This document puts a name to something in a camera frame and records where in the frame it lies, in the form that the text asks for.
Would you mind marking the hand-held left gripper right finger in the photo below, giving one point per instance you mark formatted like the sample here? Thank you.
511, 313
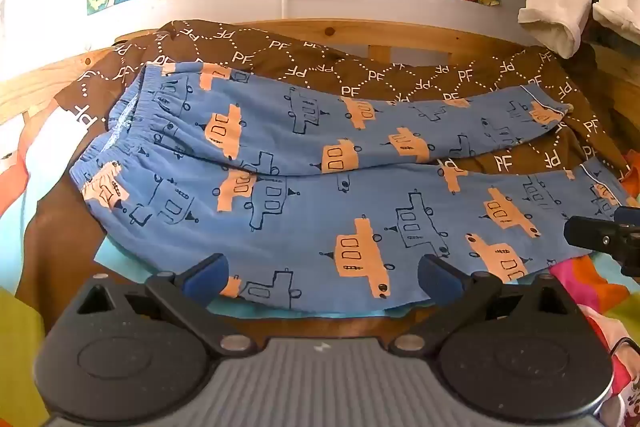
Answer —
436, 281

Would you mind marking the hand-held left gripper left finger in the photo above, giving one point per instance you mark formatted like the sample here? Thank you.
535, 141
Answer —
204, 279

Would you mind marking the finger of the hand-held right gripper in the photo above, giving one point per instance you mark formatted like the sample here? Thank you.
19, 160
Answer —
587, 233
628, 216

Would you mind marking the blue car print pants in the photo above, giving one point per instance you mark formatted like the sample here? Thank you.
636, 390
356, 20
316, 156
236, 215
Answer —
300, 217

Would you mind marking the pink and orange cloth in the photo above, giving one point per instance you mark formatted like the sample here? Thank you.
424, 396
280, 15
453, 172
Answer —
595, 292

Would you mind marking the light blue sheet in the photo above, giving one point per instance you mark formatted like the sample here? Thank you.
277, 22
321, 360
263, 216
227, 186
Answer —
20, 247

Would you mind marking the white hanging cloth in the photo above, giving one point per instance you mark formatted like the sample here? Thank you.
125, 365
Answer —
617, 19

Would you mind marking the brown printed blanket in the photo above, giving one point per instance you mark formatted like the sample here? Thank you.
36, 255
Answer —
320, 62

